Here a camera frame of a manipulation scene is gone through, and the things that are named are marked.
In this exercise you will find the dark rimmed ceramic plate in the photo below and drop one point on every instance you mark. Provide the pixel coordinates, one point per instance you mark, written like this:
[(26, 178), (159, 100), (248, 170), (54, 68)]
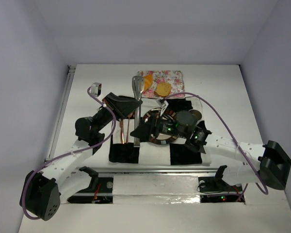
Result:
[(160, 142)]

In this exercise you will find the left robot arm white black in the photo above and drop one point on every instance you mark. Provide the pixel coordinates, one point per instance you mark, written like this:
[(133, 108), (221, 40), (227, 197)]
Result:
[(62, 176)]

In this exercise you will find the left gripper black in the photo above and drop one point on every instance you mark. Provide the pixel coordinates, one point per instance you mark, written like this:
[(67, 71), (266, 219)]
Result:
[(112, 107)]

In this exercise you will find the copper knife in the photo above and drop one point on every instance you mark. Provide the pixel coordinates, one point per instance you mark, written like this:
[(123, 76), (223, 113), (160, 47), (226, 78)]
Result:
[(121, 124)]

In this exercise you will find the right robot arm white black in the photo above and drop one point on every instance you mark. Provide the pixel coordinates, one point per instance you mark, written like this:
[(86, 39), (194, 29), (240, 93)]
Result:
[(265, 163)]

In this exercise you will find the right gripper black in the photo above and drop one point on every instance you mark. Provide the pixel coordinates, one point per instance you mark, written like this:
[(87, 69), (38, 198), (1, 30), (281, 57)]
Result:
[(153, 126)]

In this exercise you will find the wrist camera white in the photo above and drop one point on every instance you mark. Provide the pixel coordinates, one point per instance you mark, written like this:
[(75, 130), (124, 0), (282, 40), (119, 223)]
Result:
[(95, 89), (162, 102)]

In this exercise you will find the steel cup with white sleeve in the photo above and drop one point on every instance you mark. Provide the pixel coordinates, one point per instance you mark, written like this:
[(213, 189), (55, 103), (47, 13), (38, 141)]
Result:
[(196, 113)]

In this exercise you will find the orange striped croissant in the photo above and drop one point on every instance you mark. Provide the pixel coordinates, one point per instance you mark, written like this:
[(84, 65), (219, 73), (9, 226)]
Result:
[(148, 81)]

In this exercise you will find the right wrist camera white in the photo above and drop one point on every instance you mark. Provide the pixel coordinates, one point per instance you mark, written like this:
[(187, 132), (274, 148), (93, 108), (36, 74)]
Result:
[(162, 102)]

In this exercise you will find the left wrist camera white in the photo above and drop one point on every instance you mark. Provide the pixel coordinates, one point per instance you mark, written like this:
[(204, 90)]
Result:
[(95, 89)]

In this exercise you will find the black white checkered cloth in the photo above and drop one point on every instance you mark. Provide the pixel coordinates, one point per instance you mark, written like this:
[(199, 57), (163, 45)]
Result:
[(149, 154)]

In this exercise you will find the aluminium rail frame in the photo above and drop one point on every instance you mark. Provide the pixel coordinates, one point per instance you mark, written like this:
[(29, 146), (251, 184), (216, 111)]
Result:
[(227, 107)]

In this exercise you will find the brown bread slice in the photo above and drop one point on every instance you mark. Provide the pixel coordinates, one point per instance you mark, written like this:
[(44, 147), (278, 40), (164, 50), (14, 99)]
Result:
[(163, 89)]

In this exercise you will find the copper spoon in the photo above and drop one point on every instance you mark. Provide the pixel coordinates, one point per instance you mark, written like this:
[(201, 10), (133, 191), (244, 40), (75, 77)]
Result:
[(128, 125)]

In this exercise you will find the floral tray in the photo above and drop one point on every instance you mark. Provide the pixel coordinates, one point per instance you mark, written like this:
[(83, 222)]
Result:
[(173, 77)]

